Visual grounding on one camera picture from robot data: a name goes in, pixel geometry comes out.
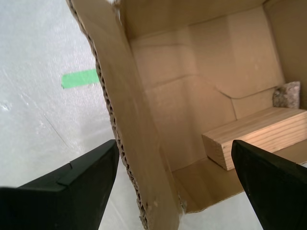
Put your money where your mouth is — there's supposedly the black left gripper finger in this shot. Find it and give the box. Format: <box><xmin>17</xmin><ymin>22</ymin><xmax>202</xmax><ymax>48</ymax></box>
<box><xmin>0</xmin><ymin>139</ymin><xmax>120</xmax><ymax>230</ymax></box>
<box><xmin>231</xmin><ymin>139</ymin><xmax>307</xmax><ymax>230</ymax></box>

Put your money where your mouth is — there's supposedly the light wooden block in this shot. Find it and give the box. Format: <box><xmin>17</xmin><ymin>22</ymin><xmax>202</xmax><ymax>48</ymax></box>
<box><xmin>201</xmin><ymin>106</ymin><xmax>307</xmax><ymax>172</ymax></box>

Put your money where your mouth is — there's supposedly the speckled beige rock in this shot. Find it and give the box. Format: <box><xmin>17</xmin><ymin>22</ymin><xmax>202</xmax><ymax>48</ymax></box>
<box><xmin>272</xmin><ymin>80</ymin><xmax>301</xmax><ymax>109</ymax></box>

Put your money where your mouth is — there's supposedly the cardboard box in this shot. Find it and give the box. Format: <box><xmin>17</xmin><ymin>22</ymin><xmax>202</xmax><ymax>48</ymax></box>
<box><xmin>65</xmin><ymin>0</ymin><xmax>307</xmax><ymax>230</ymax></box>

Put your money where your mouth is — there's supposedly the white table cover sheet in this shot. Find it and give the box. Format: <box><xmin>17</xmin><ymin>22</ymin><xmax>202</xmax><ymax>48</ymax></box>
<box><xmin>0</xmin><ymin>0</ymin><xmax>307</xmax><ymax>230</ymax></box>

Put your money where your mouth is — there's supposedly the long green tape strip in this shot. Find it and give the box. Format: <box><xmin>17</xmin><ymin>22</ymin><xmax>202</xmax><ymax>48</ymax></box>
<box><xmin>60</xmin><ymin>69</ymin><xmax>100</xmax><ymax>90</ymax></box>

